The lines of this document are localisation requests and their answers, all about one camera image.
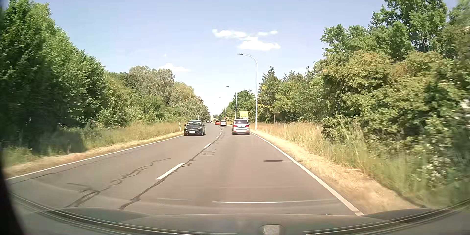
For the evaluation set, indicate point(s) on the row of trees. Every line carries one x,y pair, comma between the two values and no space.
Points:
55,77
385,80

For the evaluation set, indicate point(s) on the tall curved lamp post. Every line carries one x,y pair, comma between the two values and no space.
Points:
256,91

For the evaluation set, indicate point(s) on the yellow road sign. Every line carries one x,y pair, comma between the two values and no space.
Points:
244,114

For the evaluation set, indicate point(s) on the grey asphalt road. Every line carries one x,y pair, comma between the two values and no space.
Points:
227,169

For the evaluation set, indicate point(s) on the road markings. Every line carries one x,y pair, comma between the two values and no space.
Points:
171,170

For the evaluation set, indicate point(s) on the silver car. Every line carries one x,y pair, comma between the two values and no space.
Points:
240,126

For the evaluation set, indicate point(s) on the black car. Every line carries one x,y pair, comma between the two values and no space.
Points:
194,128

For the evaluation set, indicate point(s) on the dry grass verge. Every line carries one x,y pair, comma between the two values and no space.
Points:
91,143
330,158

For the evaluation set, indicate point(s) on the car's own bonnet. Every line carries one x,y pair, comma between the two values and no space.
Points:
235,224

